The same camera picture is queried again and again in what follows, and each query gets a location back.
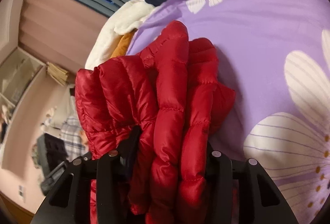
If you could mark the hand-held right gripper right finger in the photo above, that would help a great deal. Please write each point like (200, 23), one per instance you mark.
(219, 188)

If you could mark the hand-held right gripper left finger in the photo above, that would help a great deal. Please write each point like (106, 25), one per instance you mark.
(110, 182)

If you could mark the large red puffer jacket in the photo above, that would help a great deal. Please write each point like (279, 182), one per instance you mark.
(167, 84)

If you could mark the plaid pillow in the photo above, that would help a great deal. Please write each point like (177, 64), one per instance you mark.
(72, 136)

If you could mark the beige tasselled hanging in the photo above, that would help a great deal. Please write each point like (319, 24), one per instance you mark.
(58, 74)

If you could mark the pink curtain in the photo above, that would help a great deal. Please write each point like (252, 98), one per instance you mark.
(64, 28)

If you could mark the orange garment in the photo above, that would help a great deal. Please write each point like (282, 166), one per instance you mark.
(122, 46)

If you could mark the white fleece garment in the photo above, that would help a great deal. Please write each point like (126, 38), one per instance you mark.
(113, 30)

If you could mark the purple floral blanket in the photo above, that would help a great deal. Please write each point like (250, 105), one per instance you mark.
(245, 33)

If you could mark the white wall socket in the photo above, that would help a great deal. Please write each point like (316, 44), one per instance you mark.
(22, 191)

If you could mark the cream wall shelf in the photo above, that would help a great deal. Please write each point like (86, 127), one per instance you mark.
(20, 77)

